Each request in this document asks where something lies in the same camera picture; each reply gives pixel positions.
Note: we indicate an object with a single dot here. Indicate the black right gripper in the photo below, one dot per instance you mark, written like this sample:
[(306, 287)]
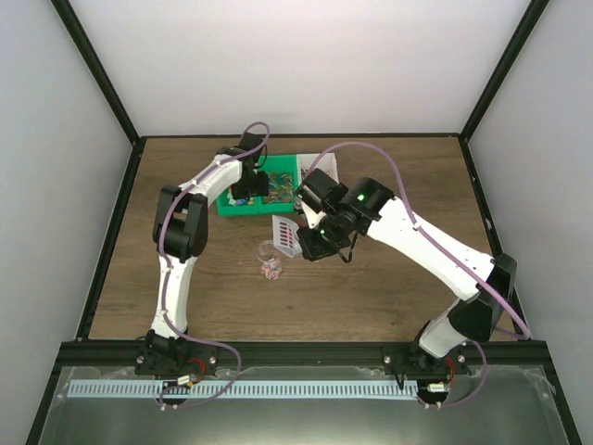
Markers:
[(311, 250)]

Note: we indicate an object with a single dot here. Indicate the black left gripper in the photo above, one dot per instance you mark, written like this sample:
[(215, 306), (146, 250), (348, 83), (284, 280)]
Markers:
[(258, 190)]

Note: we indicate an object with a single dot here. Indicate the green bin with square lollipops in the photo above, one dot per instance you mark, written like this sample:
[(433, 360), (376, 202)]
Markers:
[(283, 179)]

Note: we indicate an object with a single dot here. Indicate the lilac slotted plastic scoop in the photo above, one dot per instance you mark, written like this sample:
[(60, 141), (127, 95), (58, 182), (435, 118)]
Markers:
[(284, 236)]

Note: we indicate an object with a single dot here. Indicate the green bin with star candies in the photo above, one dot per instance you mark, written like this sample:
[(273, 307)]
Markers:
[(228, 206)]

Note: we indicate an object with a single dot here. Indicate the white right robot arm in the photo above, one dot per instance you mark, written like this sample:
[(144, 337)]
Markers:
[(337, 215)]

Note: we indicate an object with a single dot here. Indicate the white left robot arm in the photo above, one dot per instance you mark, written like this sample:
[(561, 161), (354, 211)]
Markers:
[(181, 233)]

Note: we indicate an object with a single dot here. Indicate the clear plastic dome lid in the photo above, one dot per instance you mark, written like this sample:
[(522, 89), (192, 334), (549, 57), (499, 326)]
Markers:
[(267, 251)]

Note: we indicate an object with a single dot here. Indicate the white bin with swirl lollipops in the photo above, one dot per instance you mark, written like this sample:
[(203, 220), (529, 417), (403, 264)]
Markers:
[(328, 164)]

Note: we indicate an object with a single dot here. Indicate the clear plastic jar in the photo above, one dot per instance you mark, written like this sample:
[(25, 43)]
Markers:
[(271, 269)]

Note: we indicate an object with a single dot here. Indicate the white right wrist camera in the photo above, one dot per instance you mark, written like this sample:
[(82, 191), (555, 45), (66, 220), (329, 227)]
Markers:
[(312, 217)]

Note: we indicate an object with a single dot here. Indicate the black enclosure frame post left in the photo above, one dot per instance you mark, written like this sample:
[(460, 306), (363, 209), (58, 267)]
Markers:
[(79, 37)]

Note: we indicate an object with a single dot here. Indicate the black enclosure frame post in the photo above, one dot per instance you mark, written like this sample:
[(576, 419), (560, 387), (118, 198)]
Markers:
[(512, 51), (79, 37)]

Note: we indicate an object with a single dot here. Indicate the black front mounting rail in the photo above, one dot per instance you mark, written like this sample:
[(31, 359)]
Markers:
[(395, 357)]

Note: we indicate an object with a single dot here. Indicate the light blue slotted cable duct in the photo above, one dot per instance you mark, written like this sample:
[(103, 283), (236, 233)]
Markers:
[(253, 390)]

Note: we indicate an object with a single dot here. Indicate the black enclosure frame post right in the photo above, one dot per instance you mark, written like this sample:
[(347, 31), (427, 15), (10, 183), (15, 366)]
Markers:
[(512, 51)]

